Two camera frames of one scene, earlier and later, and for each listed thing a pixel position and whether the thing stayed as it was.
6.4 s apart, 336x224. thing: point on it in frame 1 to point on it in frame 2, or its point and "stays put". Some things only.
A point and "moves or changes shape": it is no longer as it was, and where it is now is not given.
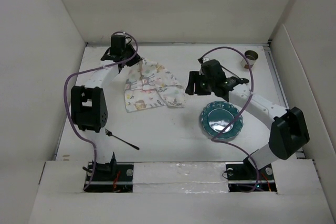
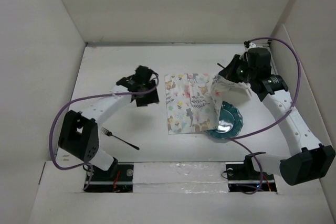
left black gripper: x=135 y=60 to x=152 y=98
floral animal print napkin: x=149 y=85 moves or changes shape
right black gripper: x=195 y=77 to x=228 y=73
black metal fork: x=109 y=134 stays put
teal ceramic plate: x=217 y=115 stays put
